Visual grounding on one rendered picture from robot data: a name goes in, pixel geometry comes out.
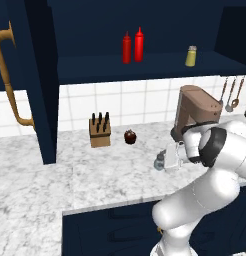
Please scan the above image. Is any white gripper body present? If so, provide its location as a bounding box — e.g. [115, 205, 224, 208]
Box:
[163, 141, 183, 173]

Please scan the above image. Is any grey shaker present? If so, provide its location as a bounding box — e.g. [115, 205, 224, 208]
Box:
[153, 149, 167, 172]

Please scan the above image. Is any dark blue base cabinet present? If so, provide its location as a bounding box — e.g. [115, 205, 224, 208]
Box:
[61, 183, 246, 256]

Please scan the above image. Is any yellow shaker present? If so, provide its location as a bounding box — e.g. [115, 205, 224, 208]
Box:
[184, 45, 198, 68]

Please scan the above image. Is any tall red condiment bottle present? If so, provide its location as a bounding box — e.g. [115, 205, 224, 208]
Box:
[133, 26, 145, 63]

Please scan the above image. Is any short red condiment bottle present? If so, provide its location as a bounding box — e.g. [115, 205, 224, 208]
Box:
[121, 31, 133, 65]

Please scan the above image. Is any dark blue cabinet door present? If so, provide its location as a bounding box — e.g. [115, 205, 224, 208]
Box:
[0, 0, 60, 165]

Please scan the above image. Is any brown cupcake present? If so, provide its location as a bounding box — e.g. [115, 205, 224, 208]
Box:
[123, 128, 138, 146]

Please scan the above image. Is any wooden knife block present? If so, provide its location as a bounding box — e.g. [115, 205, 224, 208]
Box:
[88, 111, 112, 149]

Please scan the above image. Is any hanging metal spoon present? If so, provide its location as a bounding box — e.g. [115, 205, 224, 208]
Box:
[218, 76, 229, 108]

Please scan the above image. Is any hanging metal ladle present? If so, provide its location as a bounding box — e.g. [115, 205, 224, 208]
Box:
[224, 76, 238, 113]

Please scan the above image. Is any dark blue wall cabinet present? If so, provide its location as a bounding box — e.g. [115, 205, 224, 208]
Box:
[46, 0, 246, 86]

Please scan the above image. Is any brass door handle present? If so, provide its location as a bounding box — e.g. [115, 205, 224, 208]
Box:
[0, 21, 36, 131]

